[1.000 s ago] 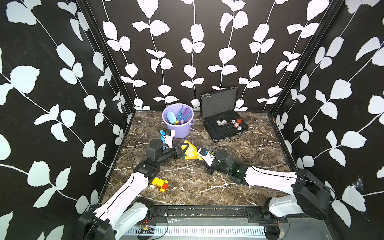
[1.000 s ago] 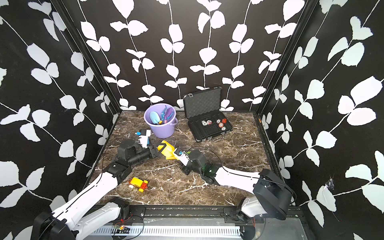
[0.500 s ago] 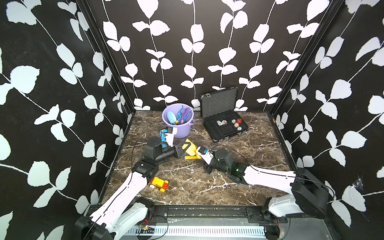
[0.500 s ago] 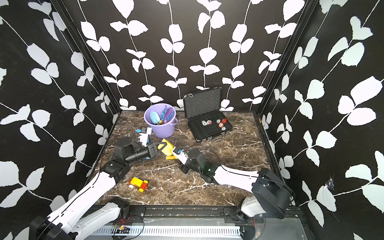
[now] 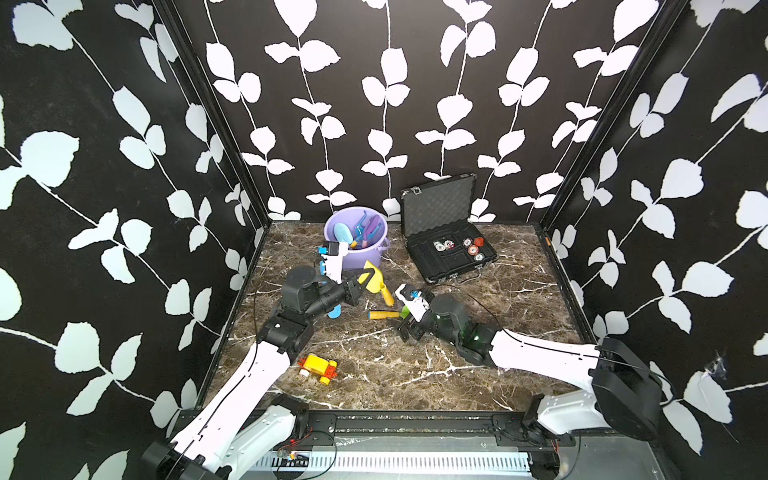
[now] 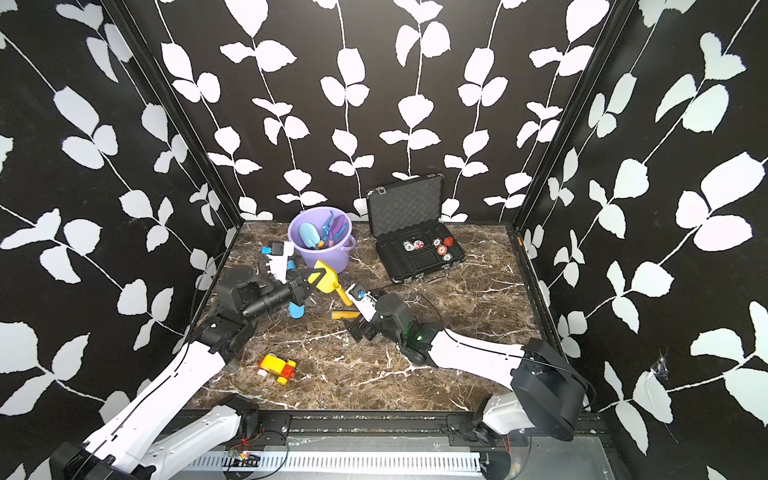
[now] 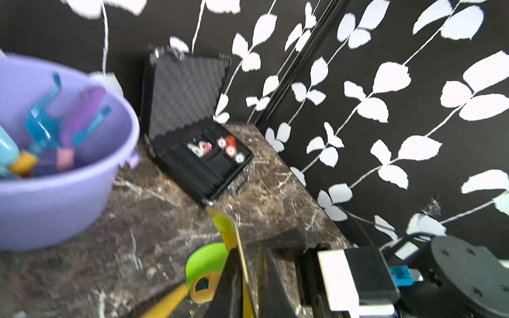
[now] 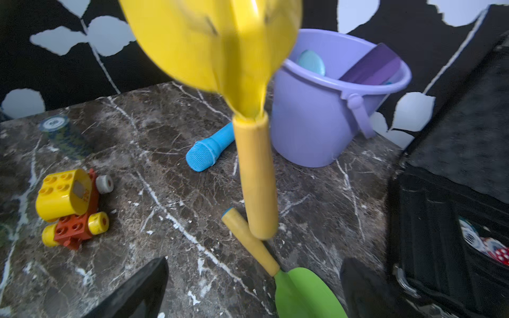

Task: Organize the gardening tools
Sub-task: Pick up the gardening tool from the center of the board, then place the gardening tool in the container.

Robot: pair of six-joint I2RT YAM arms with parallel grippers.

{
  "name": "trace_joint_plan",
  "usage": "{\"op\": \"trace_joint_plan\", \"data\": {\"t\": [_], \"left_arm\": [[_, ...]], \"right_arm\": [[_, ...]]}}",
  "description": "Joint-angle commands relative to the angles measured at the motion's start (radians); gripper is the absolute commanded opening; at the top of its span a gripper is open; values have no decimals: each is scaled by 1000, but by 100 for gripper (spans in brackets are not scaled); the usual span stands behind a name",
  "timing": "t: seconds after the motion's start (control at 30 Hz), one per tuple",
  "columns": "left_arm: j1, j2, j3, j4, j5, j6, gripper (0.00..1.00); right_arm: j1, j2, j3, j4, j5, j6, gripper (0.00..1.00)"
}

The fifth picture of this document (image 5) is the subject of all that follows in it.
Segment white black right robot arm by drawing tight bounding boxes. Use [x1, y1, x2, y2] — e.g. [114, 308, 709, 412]
[395, 284, 663, 441]

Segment white perforated strip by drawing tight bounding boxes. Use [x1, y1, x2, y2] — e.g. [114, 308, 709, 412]
[250, 451, 532, 478]

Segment purple plastic bucket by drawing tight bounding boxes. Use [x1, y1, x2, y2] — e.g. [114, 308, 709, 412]
[324, 206, 390, 270]

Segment purple toy scoop pink handle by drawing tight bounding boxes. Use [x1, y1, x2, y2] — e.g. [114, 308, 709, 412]
[363, 214, 381, 243]

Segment red white round parts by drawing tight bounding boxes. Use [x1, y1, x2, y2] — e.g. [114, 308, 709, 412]
[433, 237, 487, 262]

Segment black open foam-lined case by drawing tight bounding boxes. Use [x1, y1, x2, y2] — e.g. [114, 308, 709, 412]
[400, 173, 497, 284]

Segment green toy trowel wooden handle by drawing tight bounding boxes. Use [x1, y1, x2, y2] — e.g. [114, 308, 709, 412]
[368, 307, 410, 320]

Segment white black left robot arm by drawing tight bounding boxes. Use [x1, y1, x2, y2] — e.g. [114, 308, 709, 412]
[141, 266, 375, 479]

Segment light blue toy shovel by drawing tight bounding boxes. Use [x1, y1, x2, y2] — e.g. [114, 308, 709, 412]
[333, 222, 355, 247]

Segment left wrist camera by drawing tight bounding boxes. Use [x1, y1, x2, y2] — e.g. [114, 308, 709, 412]
[318, 241, 349, 283]

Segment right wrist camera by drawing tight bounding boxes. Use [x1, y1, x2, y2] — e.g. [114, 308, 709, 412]
[395, 283, 430, 322]

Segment black front mounting rail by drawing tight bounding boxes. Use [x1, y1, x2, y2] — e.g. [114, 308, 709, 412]
[173, 409, 655, 448]

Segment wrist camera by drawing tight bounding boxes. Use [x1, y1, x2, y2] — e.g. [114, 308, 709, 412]
[395, 283, 430, 322]
[318, 241, 349, 283]

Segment yellow toy spade wooden handle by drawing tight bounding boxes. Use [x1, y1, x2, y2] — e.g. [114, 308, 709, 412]
[363, 261, 395, 306]

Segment yellow red toy truck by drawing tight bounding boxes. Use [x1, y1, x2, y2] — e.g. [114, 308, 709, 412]
[298, 354, 338, 385]

